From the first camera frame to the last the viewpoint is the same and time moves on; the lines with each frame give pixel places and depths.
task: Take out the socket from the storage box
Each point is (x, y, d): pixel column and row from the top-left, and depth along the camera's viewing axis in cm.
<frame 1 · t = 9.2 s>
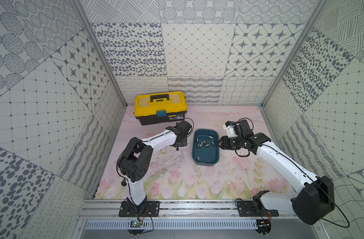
left hand: (181, 140, 94), fingers open
right hand: (219, 146, 81), fingers open
yellow black plastic toolbox: (160, 107, 100), point 17 cm above the table
teal plastic storage tray: (205, 149, 100), on the table

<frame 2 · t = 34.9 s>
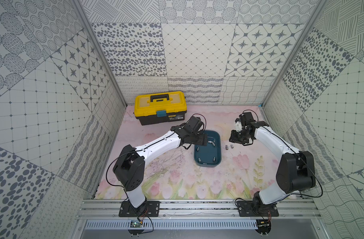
left hand: (202, 136, 84), fingers open
right hand: (233, 141, 89), fingers open
the named things where they were.

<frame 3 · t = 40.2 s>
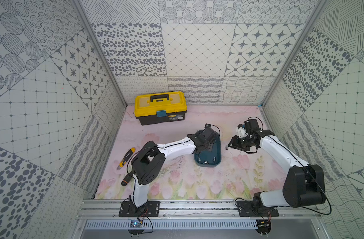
left hand: (210, 140, 89), fingers open
right hand: (232, 147, 86), fingers open
black orange screwdriver handle: (122, 183, 81), point 3 cm above the table
the other named things where they were.

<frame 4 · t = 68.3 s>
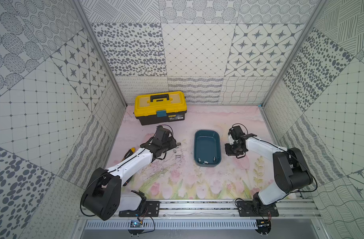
left hand: (173, 139, 87), fingers open
right hand: (229, 154, 92), fingers closed
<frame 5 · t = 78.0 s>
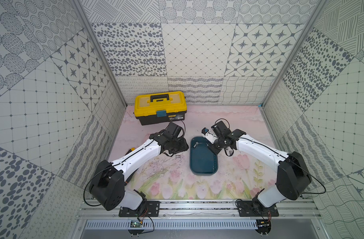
left hand: (187, 145, 82), fingers open
right hand: (212, 148, 87), fingers closed
teal plastic storage tray: (203, 159, 94), on the table
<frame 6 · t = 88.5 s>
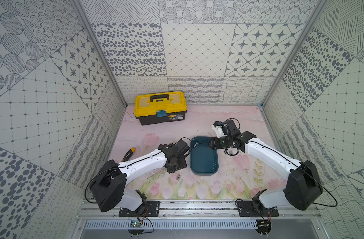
left hand: (184, 164, 82), fingers open
right hand: (211, 145, 84), fingers open
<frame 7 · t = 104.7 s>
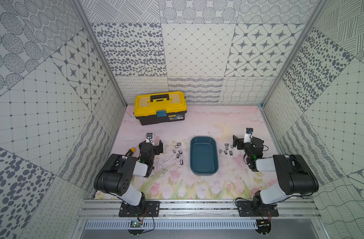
left hand: (152, 139, 93), fingers open
right hand: (241, 137, 95), fingers open
